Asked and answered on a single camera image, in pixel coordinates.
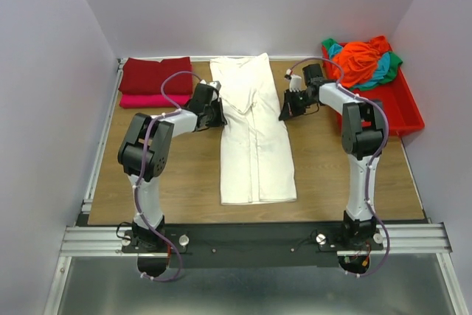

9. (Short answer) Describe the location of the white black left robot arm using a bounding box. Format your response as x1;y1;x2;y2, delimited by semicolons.
117;81;226;252

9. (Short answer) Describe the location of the aluminium frame rail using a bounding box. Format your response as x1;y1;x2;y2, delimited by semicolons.
60;224;452;257

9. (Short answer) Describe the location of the teal t-shirt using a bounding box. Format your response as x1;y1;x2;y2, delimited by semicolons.
328;43;394;89

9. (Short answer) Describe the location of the orange t-shirt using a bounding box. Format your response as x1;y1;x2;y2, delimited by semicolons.
330;35;392;88

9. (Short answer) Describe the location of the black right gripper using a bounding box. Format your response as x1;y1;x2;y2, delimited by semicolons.
279;89;316;122

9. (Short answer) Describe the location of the green t-shirt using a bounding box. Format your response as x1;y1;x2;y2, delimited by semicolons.
322;36;403;91

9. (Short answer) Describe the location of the dark red folded t-shirt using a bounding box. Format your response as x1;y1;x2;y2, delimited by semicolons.
119;57;192;95

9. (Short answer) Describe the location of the aluminium left side rail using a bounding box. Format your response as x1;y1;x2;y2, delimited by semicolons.
74;58;127;226

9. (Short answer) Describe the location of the pink folded t-shirt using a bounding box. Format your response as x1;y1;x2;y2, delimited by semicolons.
119;94;192;108

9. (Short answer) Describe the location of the white t-shirt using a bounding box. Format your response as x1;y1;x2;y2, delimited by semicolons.
209;53;297;205

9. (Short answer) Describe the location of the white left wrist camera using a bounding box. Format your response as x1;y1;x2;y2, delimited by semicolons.
208;80;221;91

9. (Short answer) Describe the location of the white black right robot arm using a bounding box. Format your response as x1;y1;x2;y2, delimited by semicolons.
279;64;389;250

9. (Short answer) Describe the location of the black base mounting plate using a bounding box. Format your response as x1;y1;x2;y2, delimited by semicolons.
116;222;384;274

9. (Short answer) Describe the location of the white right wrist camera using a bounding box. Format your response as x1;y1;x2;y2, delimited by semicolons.
284;69;302;92

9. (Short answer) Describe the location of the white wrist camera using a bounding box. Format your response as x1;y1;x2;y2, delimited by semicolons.
284;69;302;92
208;80;221;91

